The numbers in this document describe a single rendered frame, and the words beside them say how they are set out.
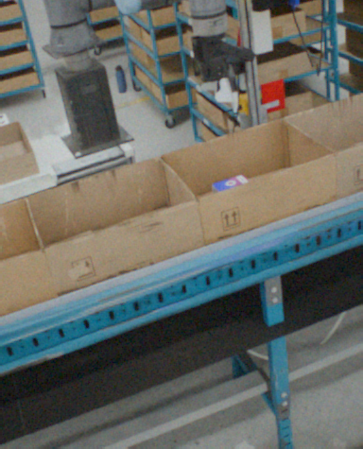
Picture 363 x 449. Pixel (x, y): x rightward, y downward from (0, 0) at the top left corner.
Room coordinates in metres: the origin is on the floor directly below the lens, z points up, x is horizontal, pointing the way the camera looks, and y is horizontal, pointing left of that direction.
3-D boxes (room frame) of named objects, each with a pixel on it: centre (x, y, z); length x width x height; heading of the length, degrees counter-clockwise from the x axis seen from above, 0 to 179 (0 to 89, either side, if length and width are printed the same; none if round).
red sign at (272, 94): (2.38, -0.44, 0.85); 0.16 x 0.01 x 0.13; 105
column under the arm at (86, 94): (2.52, 0.28, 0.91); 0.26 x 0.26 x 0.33; 18
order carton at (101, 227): (1.44, 0.17, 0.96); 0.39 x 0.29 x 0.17; 105
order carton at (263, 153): (1.54, -0.21, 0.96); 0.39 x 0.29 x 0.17; 105
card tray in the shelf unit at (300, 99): (3.05, -0.57, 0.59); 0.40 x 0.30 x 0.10; 13
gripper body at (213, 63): (1.59, -0.16, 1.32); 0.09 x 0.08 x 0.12; 105
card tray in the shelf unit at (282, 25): (3.06, -0.56, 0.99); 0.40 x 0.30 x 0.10; 12
